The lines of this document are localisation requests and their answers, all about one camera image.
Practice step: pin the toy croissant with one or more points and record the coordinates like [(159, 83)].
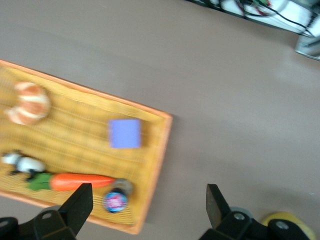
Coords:
[(31, 103)]

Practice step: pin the yellow wicker basket orange rim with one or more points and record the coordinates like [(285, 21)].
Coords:
[(75, 140)]

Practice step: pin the yellow clear tape roll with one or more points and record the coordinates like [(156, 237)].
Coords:
[(277, 215)]

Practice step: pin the purple cube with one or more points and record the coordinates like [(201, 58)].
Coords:
[(124, 133)]

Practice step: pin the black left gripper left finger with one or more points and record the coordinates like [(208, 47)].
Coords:
[(78, 207)]

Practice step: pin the orange toy carrot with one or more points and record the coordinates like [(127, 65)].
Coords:
[(72, 181)]

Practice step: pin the silver camera mount bracket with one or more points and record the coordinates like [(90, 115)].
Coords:
[(308, 47)]

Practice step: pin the panda toy figure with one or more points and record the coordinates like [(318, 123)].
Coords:
[(27, 163)]

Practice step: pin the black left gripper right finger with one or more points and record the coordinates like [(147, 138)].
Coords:
[(216, 207)]

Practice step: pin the small jar blue lid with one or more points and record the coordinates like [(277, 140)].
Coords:
[(115, 201)]

